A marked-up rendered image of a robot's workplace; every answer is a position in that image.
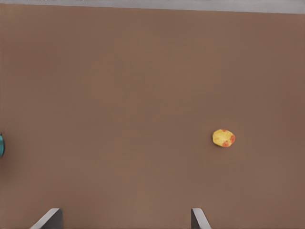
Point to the yellow potato with red spots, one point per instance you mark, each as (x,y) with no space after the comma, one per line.
(223,138)

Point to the teal pot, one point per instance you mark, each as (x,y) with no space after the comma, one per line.
(1,145)

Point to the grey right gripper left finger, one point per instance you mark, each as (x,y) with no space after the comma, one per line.
(50,220)

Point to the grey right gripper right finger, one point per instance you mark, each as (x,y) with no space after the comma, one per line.
(199,220)

